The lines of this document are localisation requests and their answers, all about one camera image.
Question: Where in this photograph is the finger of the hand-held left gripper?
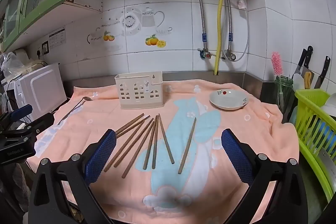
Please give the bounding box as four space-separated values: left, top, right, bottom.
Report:
25 113 55 136
10 105 33 121

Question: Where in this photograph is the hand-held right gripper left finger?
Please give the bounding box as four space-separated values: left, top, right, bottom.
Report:
28 129 117 224

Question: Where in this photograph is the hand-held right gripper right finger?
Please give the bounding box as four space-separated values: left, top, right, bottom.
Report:
221 129 308 224

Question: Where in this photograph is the bunch of wooden chopsticks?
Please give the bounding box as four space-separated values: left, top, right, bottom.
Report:
104 113 197 178

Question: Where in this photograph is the cream plastic utensil holder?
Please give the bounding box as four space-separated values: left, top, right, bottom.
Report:
115 71 164 109

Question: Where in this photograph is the white microwave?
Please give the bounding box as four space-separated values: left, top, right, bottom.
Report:
12 63 67 115

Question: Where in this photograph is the peach printed towel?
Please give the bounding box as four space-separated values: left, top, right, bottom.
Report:
26 79 300 224

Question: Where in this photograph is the clear plastic bag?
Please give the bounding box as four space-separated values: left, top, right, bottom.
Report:
0 52 25 75

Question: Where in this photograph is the metal spoon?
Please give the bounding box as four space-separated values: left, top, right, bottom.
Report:
57 96 93 125

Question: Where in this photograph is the white kettle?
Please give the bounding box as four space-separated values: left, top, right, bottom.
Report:
14 49 29 62

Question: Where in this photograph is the white floral dish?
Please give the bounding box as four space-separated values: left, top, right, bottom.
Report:
209 89 248 111

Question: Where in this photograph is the teal bottle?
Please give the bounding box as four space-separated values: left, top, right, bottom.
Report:
289 106 299 125

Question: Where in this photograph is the lime green dish rack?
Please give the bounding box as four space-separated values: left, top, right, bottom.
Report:
294 89 336 201

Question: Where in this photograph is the green glass jar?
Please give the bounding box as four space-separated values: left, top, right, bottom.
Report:
274 76 294 112

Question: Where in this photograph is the steel cleaver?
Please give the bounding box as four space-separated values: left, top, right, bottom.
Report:
318 147 336 171

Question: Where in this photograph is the white rice paddle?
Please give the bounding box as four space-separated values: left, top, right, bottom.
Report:
292 73 305 91

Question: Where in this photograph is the metal valve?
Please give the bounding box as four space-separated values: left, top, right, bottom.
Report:
223 50 237 62

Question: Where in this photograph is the pink bottle brush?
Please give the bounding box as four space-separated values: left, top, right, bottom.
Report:
271 52 284 109

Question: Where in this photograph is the white bowl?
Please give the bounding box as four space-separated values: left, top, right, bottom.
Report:
318 93 336 120

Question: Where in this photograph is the wall notice sticker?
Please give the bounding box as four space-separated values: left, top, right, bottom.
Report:
49 27 66 49

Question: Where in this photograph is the yellow-handled tool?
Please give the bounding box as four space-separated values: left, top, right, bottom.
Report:
304 71 315 89

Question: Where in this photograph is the red-handled valve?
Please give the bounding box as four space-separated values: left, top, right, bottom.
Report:
198 48 217 59

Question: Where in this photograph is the thin white hose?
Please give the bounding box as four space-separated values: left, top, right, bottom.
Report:
223 7 250 62

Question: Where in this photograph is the corrugated metal hose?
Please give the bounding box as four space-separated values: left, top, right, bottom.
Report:
226 0 238 55
182 0 208 51

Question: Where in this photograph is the yellow gas hose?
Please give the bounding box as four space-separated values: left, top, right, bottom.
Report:
214 0 227 75

